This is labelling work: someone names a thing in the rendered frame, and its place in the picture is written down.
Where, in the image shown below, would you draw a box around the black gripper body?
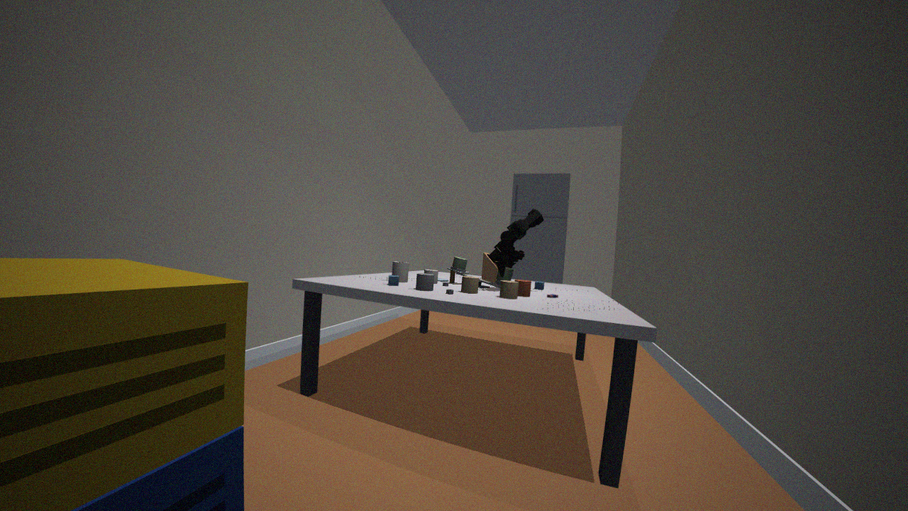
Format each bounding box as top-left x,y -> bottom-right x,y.
493,244 -> 519,263

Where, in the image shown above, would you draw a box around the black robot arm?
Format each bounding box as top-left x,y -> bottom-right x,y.
487,209 -> 544,263

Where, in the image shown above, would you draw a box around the grey balance beam with round pans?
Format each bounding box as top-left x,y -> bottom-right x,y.
447,266 -> 501,288

